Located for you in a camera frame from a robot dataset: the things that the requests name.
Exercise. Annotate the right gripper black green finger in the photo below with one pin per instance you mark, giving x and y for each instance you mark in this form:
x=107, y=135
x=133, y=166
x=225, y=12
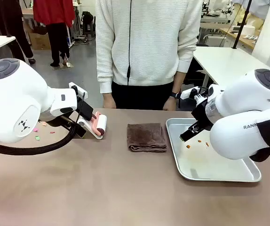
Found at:
x=187, y=132
x=195, y=133

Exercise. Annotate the person's left hand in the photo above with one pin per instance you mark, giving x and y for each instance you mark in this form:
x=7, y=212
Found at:
x=170, y=104

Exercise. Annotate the large white table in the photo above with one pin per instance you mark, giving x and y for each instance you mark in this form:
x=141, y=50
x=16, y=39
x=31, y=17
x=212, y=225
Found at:
x=226, y=61

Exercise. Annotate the wooden workbench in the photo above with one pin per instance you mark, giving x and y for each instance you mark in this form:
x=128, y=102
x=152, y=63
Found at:
x=240, y=37

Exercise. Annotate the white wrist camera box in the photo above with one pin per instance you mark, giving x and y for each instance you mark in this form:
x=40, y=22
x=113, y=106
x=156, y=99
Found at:
x=187, y=93
x=78, y=89

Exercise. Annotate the bystander in dark clothes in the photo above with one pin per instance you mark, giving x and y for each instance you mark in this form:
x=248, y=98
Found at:
x=15, y=18

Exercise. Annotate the person's left forearm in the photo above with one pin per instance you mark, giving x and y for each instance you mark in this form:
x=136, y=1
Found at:
x=178, y=82

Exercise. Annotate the black stand pole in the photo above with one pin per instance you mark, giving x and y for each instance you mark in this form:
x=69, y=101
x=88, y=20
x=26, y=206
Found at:
x=242, y=23

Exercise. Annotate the silver metal tray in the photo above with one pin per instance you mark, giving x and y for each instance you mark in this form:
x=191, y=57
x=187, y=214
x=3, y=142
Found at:
x=208, y=164

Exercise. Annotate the person's right hand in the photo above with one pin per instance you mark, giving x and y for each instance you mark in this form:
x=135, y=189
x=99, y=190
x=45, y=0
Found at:
x=109, y=102

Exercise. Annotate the brown cardboard box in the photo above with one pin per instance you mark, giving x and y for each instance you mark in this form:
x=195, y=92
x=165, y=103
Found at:
x=39, y=41

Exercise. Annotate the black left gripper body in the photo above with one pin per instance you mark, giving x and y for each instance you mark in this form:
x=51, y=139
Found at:
x=86, y=110

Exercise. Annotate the bystander in red top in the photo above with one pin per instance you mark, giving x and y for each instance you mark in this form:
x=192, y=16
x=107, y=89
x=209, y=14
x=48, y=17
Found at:
x=55, y=14

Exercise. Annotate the black wrist watch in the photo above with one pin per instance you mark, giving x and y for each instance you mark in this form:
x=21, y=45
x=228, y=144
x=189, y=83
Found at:
x=175, y=95

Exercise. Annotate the black trousers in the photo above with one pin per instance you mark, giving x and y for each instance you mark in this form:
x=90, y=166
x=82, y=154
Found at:
x=144, y=96

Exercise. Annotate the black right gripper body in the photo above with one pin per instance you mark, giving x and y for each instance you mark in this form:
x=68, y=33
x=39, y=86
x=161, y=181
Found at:
x=203, y=113

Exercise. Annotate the brown terry towel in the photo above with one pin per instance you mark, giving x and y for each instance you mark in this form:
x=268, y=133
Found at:
x=146, y=136

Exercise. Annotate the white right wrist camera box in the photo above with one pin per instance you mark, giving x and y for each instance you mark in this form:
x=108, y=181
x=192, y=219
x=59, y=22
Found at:
x=187, y=93

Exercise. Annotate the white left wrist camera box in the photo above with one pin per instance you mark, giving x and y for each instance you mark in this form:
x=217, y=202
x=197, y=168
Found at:
x=78, y=89

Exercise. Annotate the person in white sweater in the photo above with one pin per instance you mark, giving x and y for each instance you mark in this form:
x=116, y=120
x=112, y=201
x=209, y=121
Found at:
x=149, y=42

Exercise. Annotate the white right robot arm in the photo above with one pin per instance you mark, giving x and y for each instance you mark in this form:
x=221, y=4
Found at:
x=243, y=106

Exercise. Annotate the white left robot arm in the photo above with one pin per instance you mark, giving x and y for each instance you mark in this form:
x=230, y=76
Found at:
x=12, y=94

